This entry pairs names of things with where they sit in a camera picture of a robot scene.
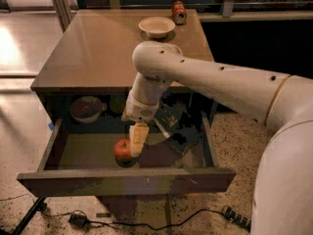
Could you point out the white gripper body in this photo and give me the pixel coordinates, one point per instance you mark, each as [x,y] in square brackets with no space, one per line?
[139,110]

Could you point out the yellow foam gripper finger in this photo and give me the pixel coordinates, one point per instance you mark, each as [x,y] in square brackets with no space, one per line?
[137,134]

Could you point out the red apple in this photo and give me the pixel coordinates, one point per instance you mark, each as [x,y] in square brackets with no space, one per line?
[121,150]

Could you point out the grey top drawer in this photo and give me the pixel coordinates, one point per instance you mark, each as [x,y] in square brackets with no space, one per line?
[79,161]

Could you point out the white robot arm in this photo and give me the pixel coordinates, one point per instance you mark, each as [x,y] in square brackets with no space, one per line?
[283,193]

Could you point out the dark bowl in drawer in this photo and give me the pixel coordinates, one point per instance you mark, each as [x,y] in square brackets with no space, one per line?
[87,109]

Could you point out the grey cabinet counter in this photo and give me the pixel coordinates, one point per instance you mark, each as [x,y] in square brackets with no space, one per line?
[93,57]

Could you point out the white bowl on counter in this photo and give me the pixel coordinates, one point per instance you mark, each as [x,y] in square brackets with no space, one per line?
[157,27]

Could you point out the orange soda can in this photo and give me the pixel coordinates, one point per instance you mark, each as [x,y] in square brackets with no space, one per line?
[179,14]

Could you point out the black power adapter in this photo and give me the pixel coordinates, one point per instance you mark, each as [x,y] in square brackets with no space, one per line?
[78,219]

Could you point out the black metal floor bar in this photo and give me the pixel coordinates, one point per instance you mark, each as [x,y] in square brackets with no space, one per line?
[38,206]

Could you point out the black power strip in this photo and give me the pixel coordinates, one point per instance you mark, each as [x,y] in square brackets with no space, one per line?
[236,217]

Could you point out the metal window frame post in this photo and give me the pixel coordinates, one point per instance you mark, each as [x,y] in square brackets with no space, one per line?
[63,11]

